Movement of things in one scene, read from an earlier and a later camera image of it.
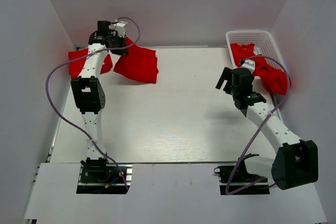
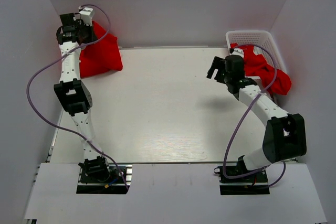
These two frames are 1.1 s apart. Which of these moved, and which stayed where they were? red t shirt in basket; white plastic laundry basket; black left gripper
Moved: black left gripper
Stayed: white plastic laundry basket; red t shirt in basket
